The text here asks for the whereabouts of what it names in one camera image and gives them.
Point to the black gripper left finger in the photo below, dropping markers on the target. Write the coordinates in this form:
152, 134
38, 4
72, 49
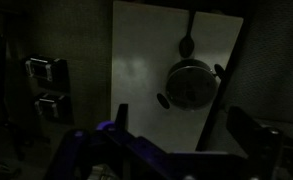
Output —
122, 116

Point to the black spoon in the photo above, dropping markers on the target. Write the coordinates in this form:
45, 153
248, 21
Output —
186, 45

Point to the black floor box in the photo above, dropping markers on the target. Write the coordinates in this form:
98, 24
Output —
50, 73
54, 108

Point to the lower black floor box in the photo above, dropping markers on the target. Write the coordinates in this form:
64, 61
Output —
54, 108

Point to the upper black floor box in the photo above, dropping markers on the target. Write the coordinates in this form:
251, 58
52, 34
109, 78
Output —
50, 73

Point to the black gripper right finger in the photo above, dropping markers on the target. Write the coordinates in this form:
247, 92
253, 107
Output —
262, 144

